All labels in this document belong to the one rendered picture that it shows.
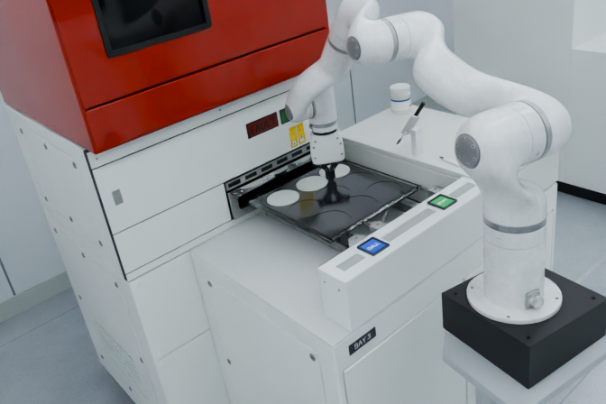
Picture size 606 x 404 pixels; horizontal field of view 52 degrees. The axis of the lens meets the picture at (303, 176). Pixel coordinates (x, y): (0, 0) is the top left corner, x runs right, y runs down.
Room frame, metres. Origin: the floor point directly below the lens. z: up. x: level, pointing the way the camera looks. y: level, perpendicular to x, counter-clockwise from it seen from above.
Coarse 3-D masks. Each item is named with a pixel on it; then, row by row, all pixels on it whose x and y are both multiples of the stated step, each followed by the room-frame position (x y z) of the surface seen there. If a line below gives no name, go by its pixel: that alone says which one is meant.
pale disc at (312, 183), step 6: (300, 180) 1.75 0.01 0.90; (306, 180) 1.75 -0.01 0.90; (312, 180) 1.74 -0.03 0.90; (318, 180) 1.73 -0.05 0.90; (324, 180) 1.73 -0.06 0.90; (300, 186) 1.72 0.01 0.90; (306, 186) 1.71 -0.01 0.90; (312, 186) 1.70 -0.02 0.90; (318, 186) 1.70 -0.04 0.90; (324, 186) 1.69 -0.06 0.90
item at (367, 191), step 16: (304, 176) 1.78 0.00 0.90; (352, 176) 1.73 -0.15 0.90; (368, 176) 1.72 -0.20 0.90; (384, 176) 1.70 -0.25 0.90; (272, 192) 1.70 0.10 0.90; (304, 192) 1.67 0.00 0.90; (320, 192) 1.66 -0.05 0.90; (336, 192) 1.64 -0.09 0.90; (352, 192) 1.62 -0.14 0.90; (368, 192) 1.61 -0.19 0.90; (384, 192) 1.60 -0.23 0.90; (400, 192) 1.58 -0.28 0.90; (272, 208) 1.60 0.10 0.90; (288, 208) 1.59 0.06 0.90; (304, 208) 1.57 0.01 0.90; (320, 208) 1.56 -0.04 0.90; (336, 208) 1.54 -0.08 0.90; (352, 208) 1.53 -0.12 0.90; (368, 208) 1.52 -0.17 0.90; (304, 224) 1.48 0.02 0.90; (320, 224) 1.47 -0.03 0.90; (336, 224) 1.46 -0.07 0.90; (352, 224) 1.45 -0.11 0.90
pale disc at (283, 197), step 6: (276, 192) 1.70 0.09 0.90; (282, 192) 1.69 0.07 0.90; (288, 192) 1.69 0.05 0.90; (294, 192) 1.68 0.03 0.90; (270, 198) 1.66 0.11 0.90; (276, 198) 1.66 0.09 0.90; (282, 198) 1.65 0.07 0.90; (288, 198) 1.65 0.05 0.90; (294, 198) 1.64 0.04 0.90; (270, 204) 1.63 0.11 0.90; (276, 204) 1.62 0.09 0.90; (282, 204) 1.62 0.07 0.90; (288, 204) 1.61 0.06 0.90
